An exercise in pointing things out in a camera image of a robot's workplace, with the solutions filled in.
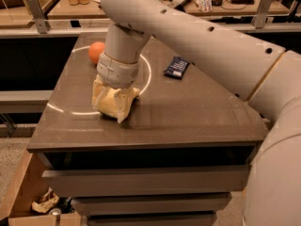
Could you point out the white patterned packet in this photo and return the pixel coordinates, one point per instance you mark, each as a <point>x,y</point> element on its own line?
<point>204,5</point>

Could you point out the yellow sponge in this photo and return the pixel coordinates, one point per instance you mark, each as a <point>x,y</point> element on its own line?
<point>107,112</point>

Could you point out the grey drawer cabinet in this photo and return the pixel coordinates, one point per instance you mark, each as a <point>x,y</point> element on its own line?
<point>184,149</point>

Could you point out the cardboard box with trash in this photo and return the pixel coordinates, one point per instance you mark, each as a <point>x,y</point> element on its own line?
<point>26,187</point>

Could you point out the orange ball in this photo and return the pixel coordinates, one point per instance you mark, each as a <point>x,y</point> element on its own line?
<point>94,51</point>

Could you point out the metal bracket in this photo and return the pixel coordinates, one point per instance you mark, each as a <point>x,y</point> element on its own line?
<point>260,17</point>
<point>38,16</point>

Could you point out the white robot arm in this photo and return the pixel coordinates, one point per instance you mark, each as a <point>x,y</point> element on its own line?
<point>266,76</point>

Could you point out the metal bracket left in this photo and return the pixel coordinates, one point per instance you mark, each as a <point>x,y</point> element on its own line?
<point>38,16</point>

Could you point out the padded gripper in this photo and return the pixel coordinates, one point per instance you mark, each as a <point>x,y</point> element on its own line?
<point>117,73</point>

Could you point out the dark blue snack packet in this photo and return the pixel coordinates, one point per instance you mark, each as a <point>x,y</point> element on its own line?
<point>176,67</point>

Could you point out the metal bracket right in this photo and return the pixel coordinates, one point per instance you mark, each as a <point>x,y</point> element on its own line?
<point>260,17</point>

